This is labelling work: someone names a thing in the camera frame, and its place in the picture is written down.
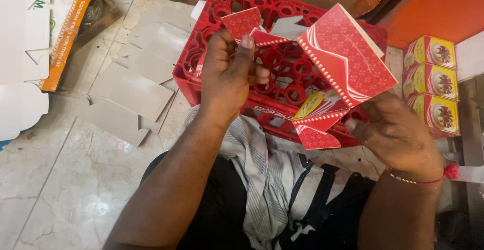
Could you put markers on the person's left hand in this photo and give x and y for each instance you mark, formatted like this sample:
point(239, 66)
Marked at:
point(223, 83)

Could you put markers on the person's right hand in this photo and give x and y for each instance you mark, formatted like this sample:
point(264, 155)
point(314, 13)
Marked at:
point(400, 140)

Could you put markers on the red patterned cardboard box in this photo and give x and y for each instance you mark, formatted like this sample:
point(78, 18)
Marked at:
point(348, 53)

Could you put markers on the yellow and red sweet box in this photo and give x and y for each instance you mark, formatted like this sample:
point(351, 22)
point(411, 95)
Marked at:
point(431, 51)
point(435, 113)
point(431, 81)

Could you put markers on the red plastic bottle crate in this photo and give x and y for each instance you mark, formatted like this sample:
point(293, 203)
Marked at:
point(279, 64)

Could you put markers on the white plastic strip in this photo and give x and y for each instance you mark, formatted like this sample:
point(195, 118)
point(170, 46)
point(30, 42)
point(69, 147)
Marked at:
point(470, 174)

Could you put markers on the white paper slip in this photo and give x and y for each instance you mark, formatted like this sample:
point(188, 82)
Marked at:
point(198, 9)

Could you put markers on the pile of grey cardboard blanks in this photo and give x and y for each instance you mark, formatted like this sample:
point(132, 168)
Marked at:
point(132, 87)

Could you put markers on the grey striped cloth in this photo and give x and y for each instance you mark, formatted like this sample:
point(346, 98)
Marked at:
point(264, 178)

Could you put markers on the black trousers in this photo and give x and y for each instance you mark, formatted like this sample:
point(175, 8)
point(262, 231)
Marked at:
point(223, 212)

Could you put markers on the orange cabinet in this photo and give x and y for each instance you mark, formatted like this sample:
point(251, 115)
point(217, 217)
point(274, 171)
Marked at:
point(435, 7)

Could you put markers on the clear plastic wrap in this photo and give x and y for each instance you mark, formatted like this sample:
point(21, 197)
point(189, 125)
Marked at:
point(92, 19)

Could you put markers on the orange-edged flat carton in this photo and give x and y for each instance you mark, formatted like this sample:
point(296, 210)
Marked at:
point(68, 26)

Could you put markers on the stack of white cardboard blanks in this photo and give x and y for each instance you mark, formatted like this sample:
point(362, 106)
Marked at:
point(22, 53)

